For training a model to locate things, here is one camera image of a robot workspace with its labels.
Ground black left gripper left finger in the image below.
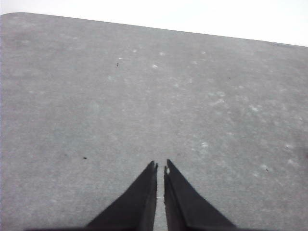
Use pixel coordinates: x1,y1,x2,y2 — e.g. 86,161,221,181
85,160,159,231

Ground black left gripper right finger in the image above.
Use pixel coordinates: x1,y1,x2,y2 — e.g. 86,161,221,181
164,158,238,231

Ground grey table cloth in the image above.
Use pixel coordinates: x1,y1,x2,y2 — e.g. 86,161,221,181
0,12,308,231

